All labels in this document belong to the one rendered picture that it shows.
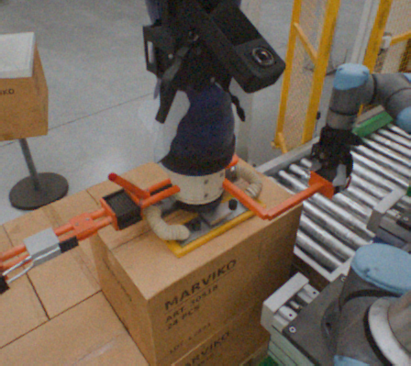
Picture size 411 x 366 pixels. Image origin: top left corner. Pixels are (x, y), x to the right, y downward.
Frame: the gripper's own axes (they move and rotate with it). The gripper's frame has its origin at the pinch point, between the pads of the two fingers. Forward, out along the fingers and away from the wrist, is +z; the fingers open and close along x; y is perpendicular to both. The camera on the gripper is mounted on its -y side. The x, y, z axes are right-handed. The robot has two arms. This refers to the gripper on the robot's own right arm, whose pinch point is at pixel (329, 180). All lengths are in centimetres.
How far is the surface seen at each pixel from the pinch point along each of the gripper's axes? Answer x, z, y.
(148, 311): -6, 19, 60
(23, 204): -180, 104, 64
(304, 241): -16, 53, -19
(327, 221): -18, 53, -37
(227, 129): -15.8, -19.7, 27.0
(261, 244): -6.4, 20.6, 19.4
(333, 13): -68, -20, -83
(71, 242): -22, 0, 71
